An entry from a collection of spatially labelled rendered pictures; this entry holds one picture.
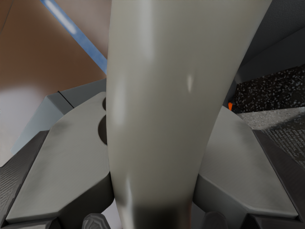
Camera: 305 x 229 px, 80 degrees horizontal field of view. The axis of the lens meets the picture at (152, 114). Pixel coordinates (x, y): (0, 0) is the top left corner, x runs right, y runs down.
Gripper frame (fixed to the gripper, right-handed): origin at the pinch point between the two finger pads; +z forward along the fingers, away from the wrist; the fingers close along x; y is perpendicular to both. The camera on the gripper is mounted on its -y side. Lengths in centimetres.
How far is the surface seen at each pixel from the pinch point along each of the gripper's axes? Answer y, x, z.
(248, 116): 29, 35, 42
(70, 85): 62, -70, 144
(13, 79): 66, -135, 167
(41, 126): 37, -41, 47
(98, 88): 32, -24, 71
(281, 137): 32, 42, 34
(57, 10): 4, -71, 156
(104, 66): 42, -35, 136
